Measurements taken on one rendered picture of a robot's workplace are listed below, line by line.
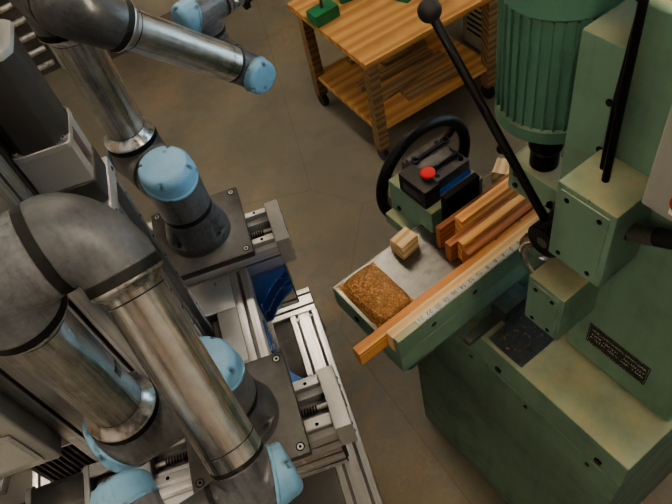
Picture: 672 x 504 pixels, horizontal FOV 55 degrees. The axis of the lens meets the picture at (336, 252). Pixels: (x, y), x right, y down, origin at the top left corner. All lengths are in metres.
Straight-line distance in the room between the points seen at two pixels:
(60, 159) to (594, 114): 0.75
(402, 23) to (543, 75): 1.61
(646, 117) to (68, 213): 0.66
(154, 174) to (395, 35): 1.34
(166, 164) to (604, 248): 0.90
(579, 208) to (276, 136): 2.25
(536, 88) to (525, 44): 0.07
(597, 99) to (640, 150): 0.10
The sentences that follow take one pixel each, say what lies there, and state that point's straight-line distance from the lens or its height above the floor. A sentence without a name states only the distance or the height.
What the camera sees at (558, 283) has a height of 1.08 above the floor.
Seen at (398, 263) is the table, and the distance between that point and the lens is 1.27.
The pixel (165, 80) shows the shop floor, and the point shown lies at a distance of 3.57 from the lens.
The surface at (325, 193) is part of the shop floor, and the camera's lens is 2.67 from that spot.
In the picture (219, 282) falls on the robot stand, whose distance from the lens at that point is 1.57.
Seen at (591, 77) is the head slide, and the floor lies 1.36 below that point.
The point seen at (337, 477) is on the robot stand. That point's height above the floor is 0.21.
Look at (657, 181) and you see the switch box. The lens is 0.78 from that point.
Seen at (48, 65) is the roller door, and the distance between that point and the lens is 4.00.
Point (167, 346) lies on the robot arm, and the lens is 0.78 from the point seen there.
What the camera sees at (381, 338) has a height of 0.94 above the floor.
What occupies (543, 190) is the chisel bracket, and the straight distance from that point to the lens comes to 1.18.
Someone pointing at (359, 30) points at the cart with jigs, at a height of 0.53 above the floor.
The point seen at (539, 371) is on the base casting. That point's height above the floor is 0.80.
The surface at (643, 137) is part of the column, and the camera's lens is 0.86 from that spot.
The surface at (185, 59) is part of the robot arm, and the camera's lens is 1.30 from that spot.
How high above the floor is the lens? 1.93
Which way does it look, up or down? 52 degrees down
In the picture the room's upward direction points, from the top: 16 degrees counter-clockwise
